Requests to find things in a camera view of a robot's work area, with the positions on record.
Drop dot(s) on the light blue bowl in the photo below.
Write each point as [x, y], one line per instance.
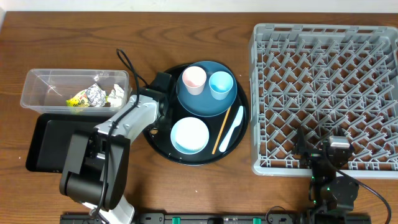
[189, 135]

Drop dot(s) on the dark blue plate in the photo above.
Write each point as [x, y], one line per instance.
[204, 104]

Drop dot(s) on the white tissue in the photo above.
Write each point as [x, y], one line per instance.
[116, 97]

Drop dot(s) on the black rectangular tray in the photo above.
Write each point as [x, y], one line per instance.
[51, 139]

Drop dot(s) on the round black serving tray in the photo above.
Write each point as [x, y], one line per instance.
[161, 142]

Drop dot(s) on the wooden chopstick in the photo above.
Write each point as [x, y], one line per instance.
[221, 130]

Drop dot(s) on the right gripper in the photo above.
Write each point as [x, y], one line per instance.
[311, 155]

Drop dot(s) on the clear plastic bin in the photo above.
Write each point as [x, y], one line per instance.
[47, 90]

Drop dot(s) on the brown walnut cookie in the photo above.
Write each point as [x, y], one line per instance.
[153, 132]

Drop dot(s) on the white plastic knife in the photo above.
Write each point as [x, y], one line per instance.
[236, 122]

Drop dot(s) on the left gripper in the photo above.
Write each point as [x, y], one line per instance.
[170, 114]

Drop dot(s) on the pink plastic cup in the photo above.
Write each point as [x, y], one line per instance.
[194, 79]

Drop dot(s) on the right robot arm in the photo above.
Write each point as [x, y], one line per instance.
[332, 196]

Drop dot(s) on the light blue plastic cup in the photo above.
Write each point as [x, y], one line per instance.
[220, 84]

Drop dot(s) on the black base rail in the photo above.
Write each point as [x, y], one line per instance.
[159, 218]

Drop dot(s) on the yellow foil snack wrapper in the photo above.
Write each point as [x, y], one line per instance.
[94, 96]

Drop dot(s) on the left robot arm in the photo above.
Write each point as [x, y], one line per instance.
[95, 170]

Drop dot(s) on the grey plastic dishwasher rack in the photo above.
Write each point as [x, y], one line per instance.
[324, 79]

